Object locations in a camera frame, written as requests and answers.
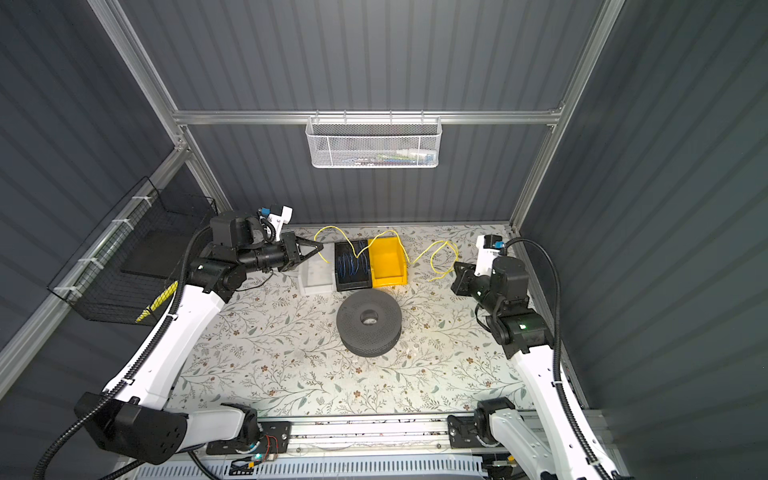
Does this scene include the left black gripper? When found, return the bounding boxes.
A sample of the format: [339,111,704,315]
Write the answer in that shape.
[237,232,321,276]

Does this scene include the yellow cable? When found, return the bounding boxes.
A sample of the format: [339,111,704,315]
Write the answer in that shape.
[313,226,460,283]

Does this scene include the grey perforated cable spool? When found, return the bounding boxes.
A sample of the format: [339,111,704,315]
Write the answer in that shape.
[336,289,403,358]

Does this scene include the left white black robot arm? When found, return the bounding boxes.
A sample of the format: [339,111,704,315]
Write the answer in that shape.
[32,210,323,479]

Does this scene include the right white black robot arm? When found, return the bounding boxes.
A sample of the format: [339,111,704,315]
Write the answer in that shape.
[451,234,623,479]

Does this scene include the white plastic bin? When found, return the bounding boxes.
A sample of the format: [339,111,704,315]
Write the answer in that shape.
[298,243,336,296]

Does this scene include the black plastic bin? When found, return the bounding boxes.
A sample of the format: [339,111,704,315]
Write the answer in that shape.
[333,239,373,292]

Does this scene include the yellow plastic bin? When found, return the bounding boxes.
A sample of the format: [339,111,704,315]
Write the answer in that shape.
[367,237,408,288]

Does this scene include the floral table mat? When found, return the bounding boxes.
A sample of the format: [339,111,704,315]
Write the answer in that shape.
[168,224,532,417]

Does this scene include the yellow black tool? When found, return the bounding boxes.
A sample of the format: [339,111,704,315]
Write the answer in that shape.
[135,281,178,324]

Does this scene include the blue cables bundle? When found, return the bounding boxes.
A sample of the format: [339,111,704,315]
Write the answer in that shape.
[339,245,370,280]

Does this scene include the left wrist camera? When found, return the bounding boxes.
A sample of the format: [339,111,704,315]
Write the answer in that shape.
[258,205,293,242]

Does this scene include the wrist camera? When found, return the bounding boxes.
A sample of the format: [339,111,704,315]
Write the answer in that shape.
[474,234,504,276]
[258,205,293,242]

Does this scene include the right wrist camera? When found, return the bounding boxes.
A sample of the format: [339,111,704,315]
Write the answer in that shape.
[474,234,504,276]

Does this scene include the white wire mesh basket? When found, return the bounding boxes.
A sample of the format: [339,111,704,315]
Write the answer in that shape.
[305,119,443,169]

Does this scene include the black wire mesh basket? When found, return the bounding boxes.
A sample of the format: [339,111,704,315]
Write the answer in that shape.
[47,173,218,326]

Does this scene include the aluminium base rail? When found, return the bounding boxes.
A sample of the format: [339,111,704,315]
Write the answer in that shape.
[119,410,613,463]

